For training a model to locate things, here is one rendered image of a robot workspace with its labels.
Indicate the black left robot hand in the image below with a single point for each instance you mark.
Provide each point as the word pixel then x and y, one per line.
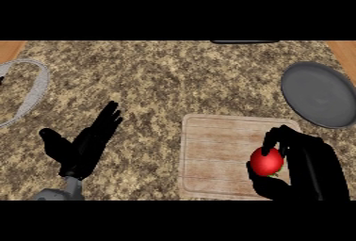
pixel 88 142

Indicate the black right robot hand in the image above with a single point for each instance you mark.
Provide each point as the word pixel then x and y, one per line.
pixel 316 169

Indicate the red tomato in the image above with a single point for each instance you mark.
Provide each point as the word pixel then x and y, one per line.
pixel 267 162

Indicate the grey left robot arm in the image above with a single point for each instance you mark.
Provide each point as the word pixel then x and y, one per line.
pixel 63 189

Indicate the pale wooden cutting board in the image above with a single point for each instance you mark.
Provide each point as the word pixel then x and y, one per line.
pixel 218 157

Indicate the dark grey pan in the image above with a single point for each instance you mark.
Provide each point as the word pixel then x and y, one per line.
pixel 320 94

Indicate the black flat object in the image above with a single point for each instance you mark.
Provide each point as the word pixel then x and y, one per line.
pixel 245 41

